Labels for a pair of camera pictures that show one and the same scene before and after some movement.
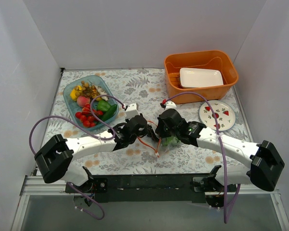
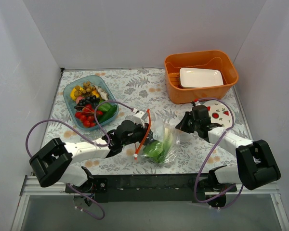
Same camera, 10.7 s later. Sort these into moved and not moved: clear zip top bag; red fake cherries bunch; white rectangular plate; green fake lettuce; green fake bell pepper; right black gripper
Moved: green fake lettuce; clear zip top bag; right black gripper
Not moved: red fake cherries bunch; white rectangular plate; green fake bell pepper
